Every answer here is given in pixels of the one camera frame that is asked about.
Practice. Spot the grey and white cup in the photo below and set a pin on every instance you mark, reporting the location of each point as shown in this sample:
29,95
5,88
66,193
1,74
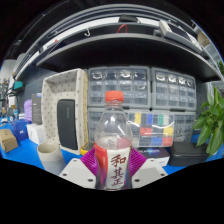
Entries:
51,156

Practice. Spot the teal tool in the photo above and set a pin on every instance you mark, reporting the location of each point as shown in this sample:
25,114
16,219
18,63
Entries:
18,85

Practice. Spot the green potted plant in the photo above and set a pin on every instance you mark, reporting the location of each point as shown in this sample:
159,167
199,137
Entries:
211,126

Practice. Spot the dark grey flat box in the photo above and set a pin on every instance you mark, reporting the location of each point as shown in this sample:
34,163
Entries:
36,108

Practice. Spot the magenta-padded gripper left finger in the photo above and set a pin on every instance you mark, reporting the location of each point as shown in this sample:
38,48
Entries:
77,171

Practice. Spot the black rectangular device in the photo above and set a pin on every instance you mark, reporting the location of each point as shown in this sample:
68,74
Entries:
67,123

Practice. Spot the grey small-parts drawer cabinet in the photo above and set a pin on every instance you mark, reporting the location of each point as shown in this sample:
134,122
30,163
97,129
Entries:
116,80
173,90

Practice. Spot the red-capped clear drink bottle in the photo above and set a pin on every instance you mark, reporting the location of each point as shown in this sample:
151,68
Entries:
113,146

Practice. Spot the yellow multimeter with red leads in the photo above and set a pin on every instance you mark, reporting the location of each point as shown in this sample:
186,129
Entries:
86,147

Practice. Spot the blue box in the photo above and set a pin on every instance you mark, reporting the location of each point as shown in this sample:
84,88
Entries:
20,130

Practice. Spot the beige dotted tray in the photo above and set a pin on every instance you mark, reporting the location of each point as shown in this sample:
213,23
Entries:
63,86

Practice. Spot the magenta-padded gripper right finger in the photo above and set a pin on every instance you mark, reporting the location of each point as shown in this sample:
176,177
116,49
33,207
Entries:
148,171

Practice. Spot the white shelf unit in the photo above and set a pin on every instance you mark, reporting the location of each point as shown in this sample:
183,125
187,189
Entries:
208,45

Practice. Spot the black zip case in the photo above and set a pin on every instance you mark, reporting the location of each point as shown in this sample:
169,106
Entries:
186,155

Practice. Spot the black box with white label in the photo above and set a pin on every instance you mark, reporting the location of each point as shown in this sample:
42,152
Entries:
155,156

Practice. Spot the brown cardboard box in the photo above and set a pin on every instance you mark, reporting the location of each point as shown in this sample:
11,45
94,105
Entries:
8,140

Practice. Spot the black workbench shelf unit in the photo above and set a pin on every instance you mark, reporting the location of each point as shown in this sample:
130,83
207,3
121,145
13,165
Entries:
126,50

